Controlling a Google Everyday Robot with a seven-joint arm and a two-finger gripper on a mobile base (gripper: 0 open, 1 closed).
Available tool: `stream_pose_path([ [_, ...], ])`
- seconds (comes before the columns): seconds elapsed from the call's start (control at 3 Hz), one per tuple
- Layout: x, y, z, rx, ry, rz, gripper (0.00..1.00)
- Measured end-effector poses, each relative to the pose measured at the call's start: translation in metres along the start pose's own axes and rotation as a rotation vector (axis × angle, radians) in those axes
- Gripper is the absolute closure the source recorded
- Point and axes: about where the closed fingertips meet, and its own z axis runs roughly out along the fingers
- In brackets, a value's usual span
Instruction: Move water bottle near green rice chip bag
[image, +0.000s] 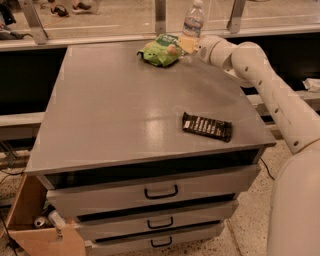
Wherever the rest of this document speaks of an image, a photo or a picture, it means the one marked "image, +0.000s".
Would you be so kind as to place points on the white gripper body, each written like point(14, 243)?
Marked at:
point(204, 48)

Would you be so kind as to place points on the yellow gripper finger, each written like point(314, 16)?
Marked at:
point(188, 44)

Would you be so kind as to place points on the clear plastic water bottle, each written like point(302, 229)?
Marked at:
point(193, 24)

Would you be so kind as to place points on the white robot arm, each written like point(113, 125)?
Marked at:
point(294, 225)

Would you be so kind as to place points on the green rice chip bag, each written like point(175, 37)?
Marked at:
point(161, 52)

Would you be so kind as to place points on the white plastic bottle in crate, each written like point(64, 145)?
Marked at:
point(56, 219)

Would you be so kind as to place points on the black snack bar wrapper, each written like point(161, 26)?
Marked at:
point(207, 127)

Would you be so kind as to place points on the crumpled white paper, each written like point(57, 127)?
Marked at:
point(312, 84)

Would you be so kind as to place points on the grey drawer cabinet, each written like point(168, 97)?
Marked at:
point(113, 117)

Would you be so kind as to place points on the person's black shoe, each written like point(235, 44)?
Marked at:
point(59, 11)

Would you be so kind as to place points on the middle grey drawer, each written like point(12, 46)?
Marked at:
point(154, 219)

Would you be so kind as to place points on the grey drawer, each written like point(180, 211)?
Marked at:
point(94, 201)
point(157, 240)
point(154, 219)

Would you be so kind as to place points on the top grey drawer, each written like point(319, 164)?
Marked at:
point(94, 201)

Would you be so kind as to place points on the bottom grey drawer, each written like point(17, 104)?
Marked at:
point(157, 240)

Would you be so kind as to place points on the wooden crate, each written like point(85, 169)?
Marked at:
point(45, 241)

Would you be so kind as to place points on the silver soda can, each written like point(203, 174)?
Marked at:
point(42, 222)

